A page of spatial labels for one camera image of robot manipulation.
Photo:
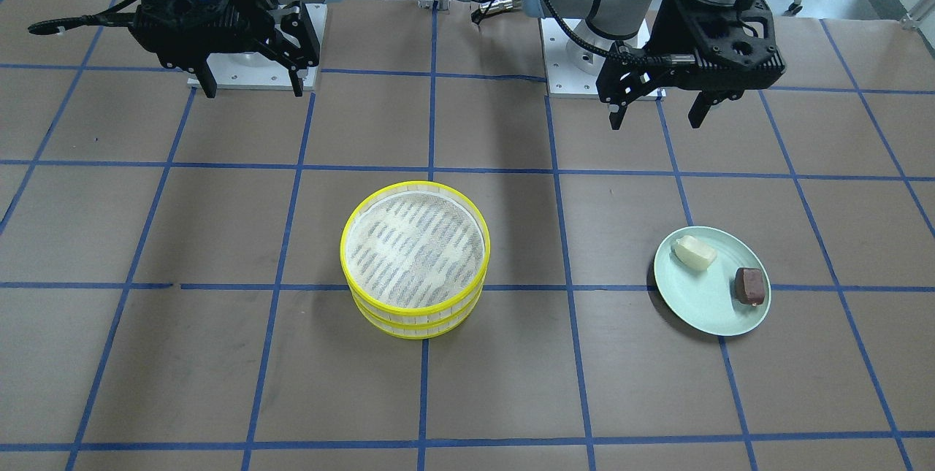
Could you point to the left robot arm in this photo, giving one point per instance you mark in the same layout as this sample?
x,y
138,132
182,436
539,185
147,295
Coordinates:
x,y
617,20

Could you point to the light green plate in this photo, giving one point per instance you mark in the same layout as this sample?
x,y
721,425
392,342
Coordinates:
x,y
708,299

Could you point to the yellow steamer layer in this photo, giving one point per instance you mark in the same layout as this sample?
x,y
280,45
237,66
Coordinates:
x,y
415,248
417,327

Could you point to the brown steamed bun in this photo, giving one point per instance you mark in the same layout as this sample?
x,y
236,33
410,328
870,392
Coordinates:
x,y
749,286

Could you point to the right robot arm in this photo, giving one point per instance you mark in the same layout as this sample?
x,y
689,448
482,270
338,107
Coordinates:
x,y
186,34

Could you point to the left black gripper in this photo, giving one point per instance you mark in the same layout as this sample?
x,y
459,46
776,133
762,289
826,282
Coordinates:
x,y
661,39

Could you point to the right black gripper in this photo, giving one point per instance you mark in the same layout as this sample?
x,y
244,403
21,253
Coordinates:
x,y
300,31

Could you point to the white steamed bun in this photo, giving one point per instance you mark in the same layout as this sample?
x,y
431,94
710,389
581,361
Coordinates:
x,y
694,253

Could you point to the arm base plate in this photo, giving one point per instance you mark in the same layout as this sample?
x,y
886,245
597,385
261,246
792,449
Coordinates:
x,y
572,71
254,72

